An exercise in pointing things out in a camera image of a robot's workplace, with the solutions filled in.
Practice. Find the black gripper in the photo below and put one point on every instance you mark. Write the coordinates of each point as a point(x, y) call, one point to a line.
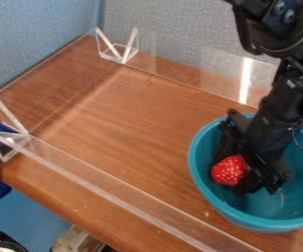
point(268, 171)

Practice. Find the red strawberry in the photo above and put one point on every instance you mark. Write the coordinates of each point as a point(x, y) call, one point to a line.
point(229, 170)

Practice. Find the blue plastic bowl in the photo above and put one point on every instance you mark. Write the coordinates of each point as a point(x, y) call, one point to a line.
point(257, 211)

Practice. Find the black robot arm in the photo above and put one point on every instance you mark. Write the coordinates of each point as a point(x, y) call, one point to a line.
point(269, 27)

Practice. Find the clear acrylic barrier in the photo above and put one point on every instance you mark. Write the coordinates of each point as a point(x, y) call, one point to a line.
point(100, 152)

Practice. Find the beige object under table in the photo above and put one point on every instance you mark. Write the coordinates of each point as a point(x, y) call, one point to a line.
point(76, 241)

